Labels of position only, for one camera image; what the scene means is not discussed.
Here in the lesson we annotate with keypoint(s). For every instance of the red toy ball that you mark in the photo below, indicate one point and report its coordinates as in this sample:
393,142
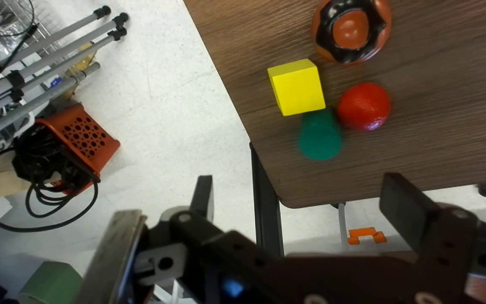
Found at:
363,107

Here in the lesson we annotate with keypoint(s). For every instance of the red perforated crate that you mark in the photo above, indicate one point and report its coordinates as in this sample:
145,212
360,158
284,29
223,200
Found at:
80,141

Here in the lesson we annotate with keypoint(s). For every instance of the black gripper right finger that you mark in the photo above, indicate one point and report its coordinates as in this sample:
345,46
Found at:
409,205

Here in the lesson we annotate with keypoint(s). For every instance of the orange floor tape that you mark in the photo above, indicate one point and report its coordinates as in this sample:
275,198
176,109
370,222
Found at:
366,235

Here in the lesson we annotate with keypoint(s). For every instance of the grey wrist mount plate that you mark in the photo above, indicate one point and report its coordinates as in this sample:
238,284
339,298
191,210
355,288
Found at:
110,259

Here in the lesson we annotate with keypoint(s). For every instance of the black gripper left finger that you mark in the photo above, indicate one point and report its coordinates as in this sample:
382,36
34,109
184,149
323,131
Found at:
203,196

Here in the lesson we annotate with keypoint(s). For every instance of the green toy block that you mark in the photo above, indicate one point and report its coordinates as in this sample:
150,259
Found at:
321,137

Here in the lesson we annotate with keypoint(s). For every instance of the brown toy donut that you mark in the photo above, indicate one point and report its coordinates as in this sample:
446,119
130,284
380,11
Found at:
351,31

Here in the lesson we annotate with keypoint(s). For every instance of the green waste bin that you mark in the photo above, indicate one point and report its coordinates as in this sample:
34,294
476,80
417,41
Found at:
51,284

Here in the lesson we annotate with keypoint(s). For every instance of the silver tripod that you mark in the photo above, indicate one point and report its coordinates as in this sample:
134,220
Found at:
41,51

